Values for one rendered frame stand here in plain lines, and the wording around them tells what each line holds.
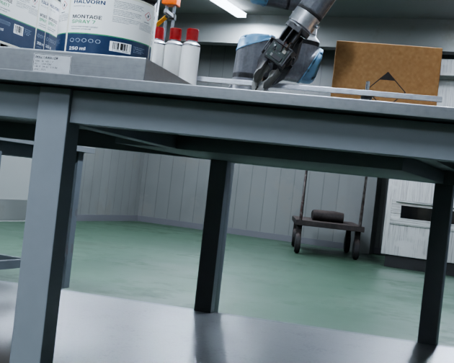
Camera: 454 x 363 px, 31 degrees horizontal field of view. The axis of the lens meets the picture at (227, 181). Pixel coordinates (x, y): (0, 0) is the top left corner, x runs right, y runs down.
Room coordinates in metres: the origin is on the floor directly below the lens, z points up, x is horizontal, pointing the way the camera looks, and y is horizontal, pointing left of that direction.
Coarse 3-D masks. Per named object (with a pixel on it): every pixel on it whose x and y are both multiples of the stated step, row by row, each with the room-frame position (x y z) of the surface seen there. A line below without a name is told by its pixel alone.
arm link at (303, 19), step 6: (300, 6) 2.13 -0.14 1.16; (294, 12) 2.14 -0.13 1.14; (300, 12) 2.13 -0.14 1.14; (306, 12) 2.12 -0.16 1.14; (294, 18) 2.13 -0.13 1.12; (300, 18) 2.13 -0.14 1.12; (306, 18) 2.12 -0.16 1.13; (312, 18) 2.13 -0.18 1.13; (300, 24) 2.13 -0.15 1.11; (306, 24) 2.13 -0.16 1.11; (312, 24) 2.13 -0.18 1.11; (306, 30) 2.14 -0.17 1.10; (312, 30) 2.15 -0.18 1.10
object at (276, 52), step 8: (288, 24) 2.12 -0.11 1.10; (288, 32) 2.14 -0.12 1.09; (296, 32) 2.16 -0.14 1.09; (304, 32) 2.13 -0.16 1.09; (272, 40) 2.15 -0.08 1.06; (280, 40) 2.12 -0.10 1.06; (288, 40) 2.14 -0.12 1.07; (296, 40) 2.16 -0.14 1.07; (272, 48) 2.12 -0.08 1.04; (280, 48) 2.12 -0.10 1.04; (288, 48) 2.12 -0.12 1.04; (264, 56) 2.15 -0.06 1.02; (272, 56) 2.12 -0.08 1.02; (280, 56) 2.12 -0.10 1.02; (288, 56) 2.12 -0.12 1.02; (280, 64) 2.12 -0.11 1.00; (288, 64) 2.17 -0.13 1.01
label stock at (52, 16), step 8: (56, 0) 1.94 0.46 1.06; (48, 8) 1.90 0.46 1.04; (56, 8) 1.95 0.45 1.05; (48, 16) 1.91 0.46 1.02; (56, 16) 1.95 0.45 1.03; (48, 24) 1.91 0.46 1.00; (56, 24) 1.96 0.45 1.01; (48, 32) 1.92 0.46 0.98; (56, 32) 1.96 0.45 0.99; (48, 40) 1.92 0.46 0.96; (48, 48) 1.93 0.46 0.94
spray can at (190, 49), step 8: (192, 32) 2.22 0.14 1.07; (192, 40) 2.22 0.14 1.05; (184, 48) 2.21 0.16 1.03; (192, 48) 2.21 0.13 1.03; (184, 56) 2.21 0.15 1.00; (192, 56) 2.21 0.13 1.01; (184, 64) 2.21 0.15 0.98; (192, 64) 2.21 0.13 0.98; (184, 72) 2.21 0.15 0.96; (192, 72) 2.21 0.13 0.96; (192, 80) 2.21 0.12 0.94
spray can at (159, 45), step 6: (156, 30) 2.25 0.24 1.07; (162, 30) 2.26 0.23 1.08; (156, 36) 2.25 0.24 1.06; (162, 36) 2.26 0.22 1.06; (156, 42) 2.24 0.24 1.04; (162, 42) 2.25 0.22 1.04; (156, 48) 2.24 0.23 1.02; (162, 48) 2.25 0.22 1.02; (156, 54) 2.24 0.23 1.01; (162, 54) 2.25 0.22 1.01; (156, 60) 2.24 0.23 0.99; (162, 60) 2.25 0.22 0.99; (162, 66) 2.26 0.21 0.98
